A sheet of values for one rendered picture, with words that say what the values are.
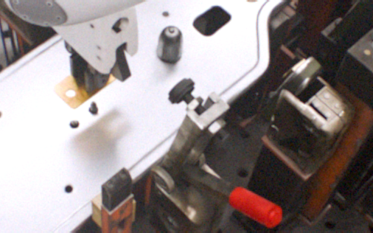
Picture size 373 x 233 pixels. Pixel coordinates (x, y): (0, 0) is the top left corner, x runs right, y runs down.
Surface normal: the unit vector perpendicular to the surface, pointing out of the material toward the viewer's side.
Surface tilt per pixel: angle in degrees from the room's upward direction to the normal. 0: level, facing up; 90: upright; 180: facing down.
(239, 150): 0
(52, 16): 96
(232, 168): 0
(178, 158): 90
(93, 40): 89
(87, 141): 0
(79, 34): 90
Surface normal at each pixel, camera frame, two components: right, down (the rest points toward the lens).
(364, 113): -0.72, 0.58
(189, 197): 0.08, -0.49
